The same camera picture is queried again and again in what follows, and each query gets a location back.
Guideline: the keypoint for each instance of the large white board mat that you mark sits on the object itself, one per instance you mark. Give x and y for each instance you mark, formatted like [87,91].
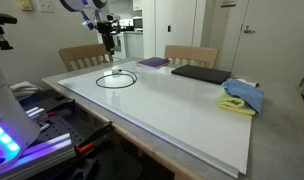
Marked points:
[175,110]

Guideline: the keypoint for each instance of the white robot base blue lights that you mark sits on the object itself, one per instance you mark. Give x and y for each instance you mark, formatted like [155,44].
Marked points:
[8,110]

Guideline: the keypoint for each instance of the white light switch plate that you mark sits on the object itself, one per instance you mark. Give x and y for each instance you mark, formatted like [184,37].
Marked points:
[45,5]

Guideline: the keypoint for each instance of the white folded towel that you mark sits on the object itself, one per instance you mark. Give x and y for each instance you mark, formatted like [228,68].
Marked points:
[23,88]

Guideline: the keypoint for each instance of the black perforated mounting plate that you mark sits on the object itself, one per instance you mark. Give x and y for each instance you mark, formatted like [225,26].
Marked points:
[60,128]

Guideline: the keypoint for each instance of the orange and black clamp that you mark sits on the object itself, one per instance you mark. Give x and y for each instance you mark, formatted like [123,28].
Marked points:
[95,133]
[55,111]

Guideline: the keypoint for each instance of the yellowish wall thermostat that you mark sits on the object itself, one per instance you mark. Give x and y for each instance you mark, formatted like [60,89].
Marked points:
[25,4]

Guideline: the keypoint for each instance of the black closed laptop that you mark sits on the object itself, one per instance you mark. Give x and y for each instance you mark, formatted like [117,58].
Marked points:
[202,74]

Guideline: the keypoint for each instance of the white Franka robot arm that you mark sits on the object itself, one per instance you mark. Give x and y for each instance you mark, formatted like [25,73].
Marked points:
[78,4]

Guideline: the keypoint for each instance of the kitchen microwave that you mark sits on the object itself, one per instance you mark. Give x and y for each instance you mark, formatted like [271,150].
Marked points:
[137,22]

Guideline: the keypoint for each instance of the white power adapter brick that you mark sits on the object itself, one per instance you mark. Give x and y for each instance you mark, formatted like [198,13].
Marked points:
[115,70]

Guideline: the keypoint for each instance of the silver aluminium bracket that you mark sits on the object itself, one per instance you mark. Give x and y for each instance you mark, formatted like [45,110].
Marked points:
[35,112]

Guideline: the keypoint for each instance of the purple notebook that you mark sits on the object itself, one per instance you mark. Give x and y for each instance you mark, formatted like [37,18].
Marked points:
[153,62]

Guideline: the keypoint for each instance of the wooden slat-back chair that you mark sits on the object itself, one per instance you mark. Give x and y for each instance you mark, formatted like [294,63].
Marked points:
[82,51]

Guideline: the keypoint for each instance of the yellow microfibre cloth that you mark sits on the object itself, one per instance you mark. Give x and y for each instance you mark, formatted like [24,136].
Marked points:
[230,104]

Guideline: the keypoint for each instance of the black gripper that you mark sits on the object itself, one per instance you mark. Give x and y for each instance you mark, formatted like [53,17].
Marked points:
[106,29]

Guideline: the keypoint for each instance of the blue microfibre cloth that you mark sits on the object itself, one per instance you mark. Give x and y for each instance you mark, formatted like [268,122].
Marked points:
[245,93]

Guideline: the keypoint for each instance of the white door beside closet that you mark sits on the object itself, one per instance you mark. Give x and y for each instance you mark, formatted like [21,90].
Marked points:
[275,43]

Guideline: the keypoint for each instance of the wooden chair beside purple notebook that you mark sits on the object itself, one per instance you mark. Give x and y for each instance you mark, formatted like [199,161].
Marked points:
[192,52]

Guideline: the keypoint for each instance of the white kitchen counter cabinet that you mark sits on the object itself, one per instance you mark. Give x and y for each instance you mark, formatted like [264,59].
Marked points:
[134,45]

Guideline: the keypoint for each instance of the black camera clamp mount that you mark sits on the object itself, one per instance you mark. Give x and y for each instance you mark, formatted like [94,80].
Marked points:
[0,20]

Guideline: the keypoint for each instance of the aluminium extrusion rail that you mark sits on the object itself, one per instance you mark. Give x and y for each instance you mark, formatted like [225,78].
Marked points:
[48,150]

